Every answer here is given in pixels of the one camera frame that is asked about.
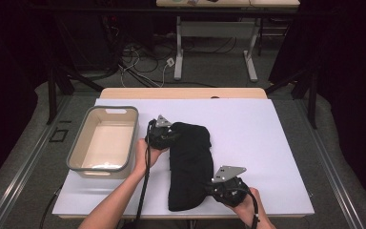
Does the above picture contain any white-legged wooden desk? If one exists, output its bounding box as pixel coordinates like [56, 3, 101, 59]
[155, 0, 301, 83]

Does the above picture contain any hand-held gripper black cable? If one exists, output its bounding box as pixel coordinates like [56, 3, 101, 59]
[232, 187, 262, 229]
[134, 118, 157, 223]

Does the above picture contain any person's left hand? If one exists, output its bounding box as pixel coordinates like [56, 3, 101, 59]
[133, 137, 170, 179]

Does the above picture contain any black metal stand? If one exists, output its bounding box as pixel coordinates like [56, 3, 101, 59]
[264, 68, 318, 130]
[46, 61, 106, 126]

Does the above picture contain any white floor cable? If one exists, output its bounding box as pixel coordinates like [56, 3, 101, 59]
[118, 47, 173, 89]

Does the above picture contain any beige plastic basket grey rim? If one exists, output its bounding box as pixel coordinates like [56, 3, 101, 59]
[66, 105, 140, 180]

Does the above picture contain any left hand-held gripper black cable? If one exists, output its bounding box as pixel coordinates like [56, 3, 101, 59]
[134, 118, 157, 223]

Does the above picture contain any dark curtain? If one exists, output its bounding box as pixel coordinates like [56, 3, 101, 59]
[0, 0, 51, 197]
[268, 0, 366, 211]

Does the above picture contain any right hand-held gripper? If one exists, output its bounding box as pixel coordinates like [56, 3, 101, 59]
[207, 165, 251, 208]

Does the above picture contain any metal floor rail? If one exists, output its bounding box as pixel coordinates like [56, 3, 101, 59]
[0, 94, 74, 229]
[296, 99, 366, 229]

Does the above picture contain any right hand-held gripper black cable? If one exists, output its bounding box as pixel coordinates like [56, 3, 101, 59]
[232, 187, 262, 229]

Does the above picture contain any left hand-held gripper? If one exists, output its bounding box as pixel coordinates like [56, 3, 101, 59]
[146, 114, 180, 151]

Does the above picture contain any white table mat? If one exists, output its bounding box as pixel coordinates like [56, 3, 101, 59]
[51, 97, 315, 218]

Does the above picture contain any tangle of black floor cables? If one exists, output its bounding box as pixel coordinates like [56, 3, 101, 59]
[120, 34, 239, 90]

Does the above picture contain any black metal crossbar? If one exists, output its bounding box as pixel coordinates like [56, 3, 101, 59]
[22, 5, 303, 16]

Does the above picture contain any black tank top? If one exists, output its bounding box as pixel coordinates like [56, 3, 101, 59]
[167, 121, 215, 213]

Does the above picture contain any person's right hand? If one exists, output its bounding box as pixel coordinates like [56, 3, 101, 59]
[227, 188, 265, 223]

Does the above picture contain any black cable under table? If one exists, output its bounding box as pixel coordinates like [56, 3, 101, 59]
[39, 185, 64, 229]

